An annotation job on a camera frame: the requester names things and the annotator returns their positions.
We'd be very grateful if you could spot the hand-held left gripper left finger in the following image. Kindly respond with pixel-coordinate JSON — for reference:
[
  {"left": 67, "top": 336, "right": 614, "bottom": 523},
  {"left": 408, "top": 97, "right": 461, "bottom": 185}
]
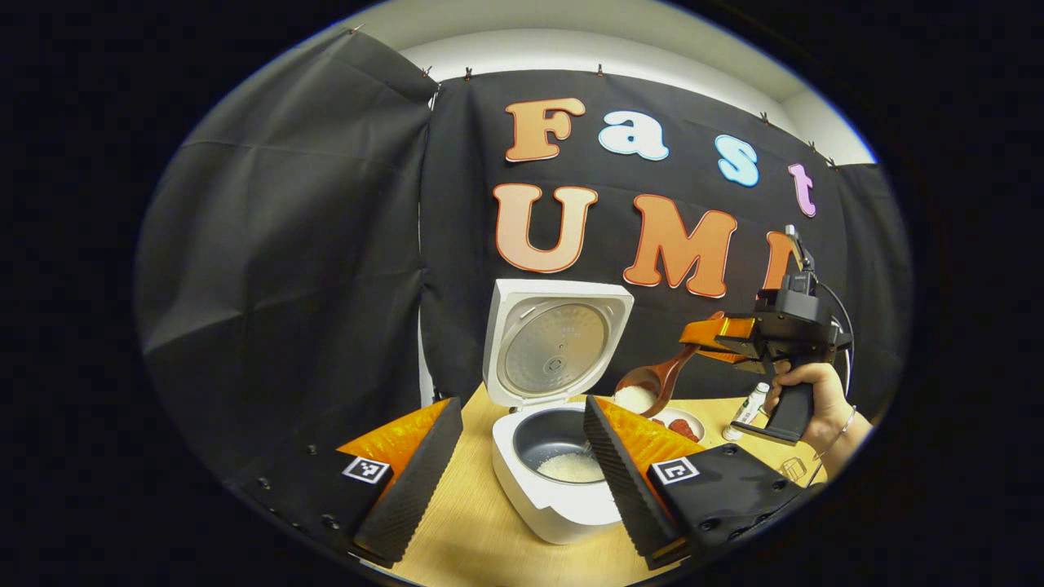
[{"left": 232, "top": 397, "right": 464, "bottom": 569}]

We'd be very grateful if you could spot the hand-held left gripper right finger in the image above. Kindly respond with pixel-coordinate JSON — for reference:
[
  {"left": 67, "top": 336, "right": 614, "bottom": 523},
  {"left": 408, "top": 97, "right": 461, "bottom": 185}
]
[{"left": 582, "top": 395, "right": 812, "bottom": 572}]

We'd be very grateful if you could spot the white rice layer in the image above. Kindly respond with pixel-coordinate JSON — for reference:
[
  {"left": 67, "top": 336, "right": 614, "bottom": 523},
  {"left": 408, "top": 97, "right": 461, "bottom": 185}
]
[{"left": 537, "top": 452, "right": 606, "bottom": 483}]

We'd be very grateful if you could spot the brown wooden spoon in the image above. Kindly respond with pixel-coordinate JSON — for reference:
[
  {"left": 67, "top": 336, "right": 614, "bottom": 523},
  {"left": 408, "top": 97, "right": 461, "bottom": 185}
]
[{"left": 614, "top": 342, "right": 702, "bottom": 418}]

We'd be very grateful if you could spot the small white rice portion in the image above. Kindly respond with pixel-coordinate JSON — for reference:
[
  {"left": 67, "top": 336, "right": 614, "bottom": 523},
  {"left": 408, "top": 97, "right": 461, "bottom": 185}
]
[{"left": 613, "top": 386, "right": 658, "bottom": 414}]

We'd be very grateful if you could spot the white rice cooker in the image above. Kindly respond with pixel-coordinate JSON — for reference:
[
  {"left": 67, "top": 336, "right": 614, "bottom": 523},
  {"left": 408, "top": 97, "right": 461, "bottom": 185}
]
[{"left": 483, "top": 279, "right": 635, "bottom": 545}]

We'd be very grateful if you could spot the white milk bottle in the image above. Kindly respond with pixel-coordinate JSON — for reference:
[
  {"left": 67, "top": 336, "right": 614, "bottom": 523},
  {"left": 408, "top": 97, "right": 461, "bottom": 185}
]
[{"left": 722, "top": 382, "right": 771, "bottom": 442}]

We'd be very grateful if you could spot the white round plate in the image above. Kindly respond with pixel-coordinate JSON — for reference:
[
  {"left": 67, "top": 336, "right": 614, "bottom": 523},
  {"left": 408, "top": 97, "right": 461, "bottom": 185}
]
[{"left": 652, "top": 406, "right": 706, "bottom": 444}]

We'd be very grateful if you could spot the black backdrop cloth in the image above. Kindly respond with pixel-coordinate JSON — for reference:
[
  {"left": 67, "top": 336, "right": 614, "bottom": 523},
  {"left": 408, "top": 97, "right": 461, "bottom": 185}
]
[{"left": 135, "top": 29, "right": 913, "bottom": 490}]

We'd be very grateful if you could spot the row of black cloth clips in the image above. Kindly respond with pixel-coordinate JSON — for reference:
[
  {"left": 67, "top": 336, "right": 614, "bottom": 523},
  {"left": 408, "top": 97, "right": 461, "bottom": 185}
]
[{"left": 351, "top": 24, "right": 841, "bottom": 172}]

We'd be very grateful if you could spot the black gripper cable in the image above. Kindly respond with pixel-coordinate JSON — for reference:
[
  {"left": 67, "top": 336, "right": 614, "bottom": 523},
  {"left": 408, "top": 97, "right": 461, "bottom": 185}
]
[{"left": 820, "top": 281, "right": 856, "bottom": 400}]

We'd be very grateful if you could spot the thin bracelet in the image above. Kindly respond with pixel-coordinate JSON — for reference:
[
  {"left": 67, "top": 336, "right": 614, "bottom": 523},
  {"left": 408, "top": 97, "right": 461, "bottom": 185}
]
[{"left": 816, "top": 405, "right": 857, "bottom": 457}]

